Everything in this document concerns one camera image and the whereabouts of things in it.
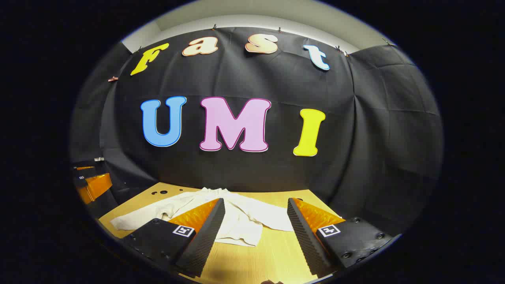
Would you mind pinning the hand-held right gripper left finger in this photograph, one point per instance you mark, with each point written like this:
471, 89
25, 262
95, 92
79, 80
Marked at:
205, 240

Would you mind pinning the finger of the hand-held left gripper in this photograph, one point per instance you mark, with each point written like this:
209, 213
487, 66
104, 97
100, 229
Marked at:
96, 187
85, 168

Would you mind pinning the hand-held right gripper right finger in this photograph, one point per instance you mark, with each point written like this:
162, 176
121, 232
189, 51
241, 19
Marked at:
305, 240

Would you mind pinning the cream hooded sweatshirt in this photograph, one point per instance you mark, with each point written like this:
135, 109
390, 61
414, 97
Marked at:
244, 221

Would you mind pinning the black backdrop cloth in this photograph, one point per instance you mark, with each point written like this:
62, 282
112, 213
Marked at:
244, 169

